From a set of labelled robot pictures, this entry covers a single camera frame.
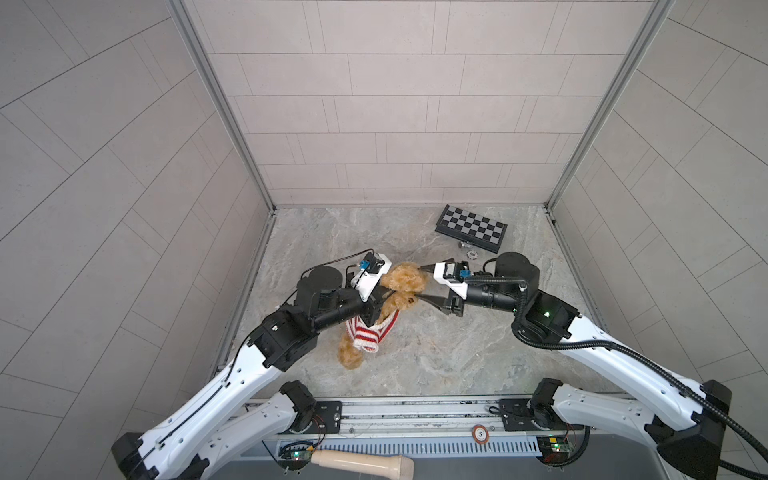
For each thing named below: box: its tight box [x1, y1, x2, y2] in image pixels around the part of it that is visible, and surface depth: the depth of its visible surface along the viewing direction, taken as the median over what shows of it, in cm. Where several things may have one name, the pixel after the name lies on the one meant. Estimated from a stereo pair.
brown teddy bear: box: [337, 262, 429, 370], surface depth 62 cm
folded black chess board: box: [435, 204, 508, 254], surface depth 108 cm
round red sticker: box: [472, 424, 490, 445], surface depth 71 cm
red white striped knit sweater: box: [346, 309, 401, 353], surface depth 59 cm
